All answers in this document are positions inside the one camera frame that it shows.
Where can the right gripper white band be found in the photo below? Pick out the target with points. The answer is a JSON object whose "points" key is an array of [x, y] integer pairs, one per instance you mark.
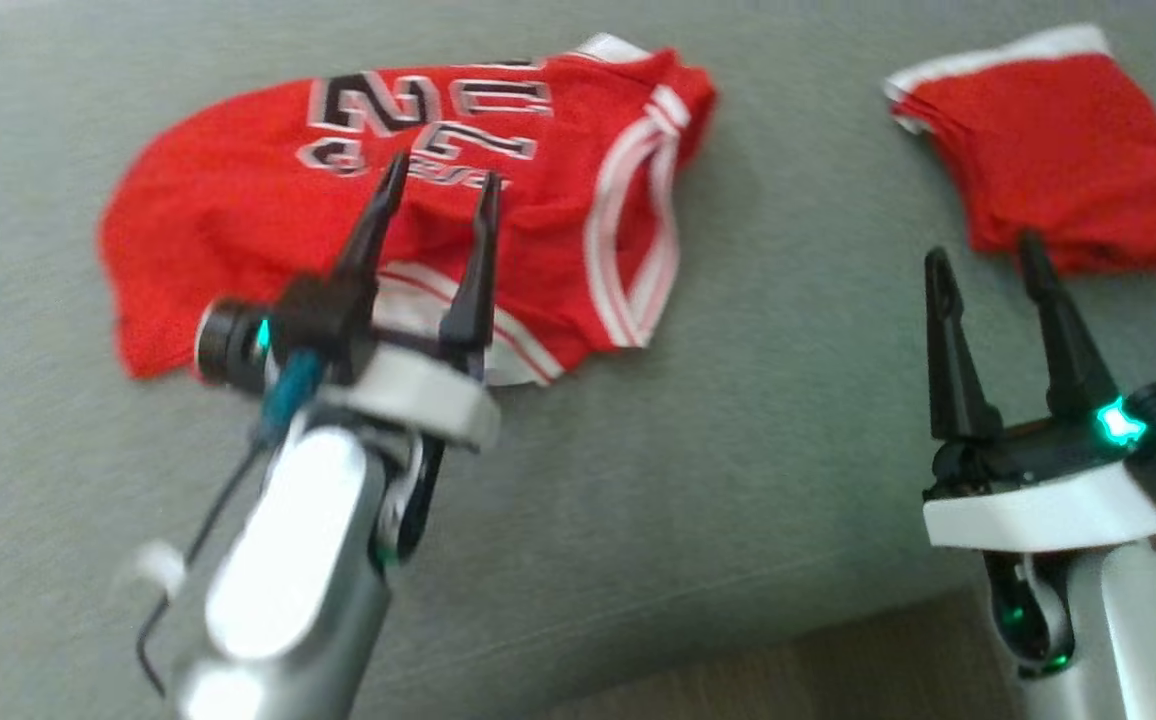
{"points": [[1038, 510]]}

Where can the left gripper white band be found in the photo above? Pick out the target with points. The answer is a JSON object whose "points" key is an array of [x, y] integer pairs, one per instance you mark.
{"points": [[408, 395]]}

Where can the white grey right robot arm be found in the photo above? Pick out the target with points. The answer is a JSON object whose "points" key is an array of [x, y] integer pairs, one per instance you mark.
{"points": [[1138, 630]]}

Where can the red basketball jersey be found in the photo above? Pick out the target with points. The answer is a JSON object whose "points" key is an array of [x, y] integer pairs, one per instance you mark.
{"points": [[238, 200]]}

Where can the red shorts white trim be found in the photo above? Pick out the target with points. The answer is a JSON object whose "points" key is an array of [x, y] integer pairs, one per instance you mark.
{"points": [[1058, 150]]}

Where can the black cylindrical left wrist camera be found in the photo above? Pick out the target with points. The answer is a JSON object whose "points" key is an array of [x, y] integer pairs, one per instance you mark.
{"points": [[228, 345]]}

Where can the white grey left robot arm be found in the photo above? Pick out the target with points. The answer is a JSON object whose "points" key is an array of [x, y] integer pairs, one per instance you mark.
{"points": [[278, 560]]}

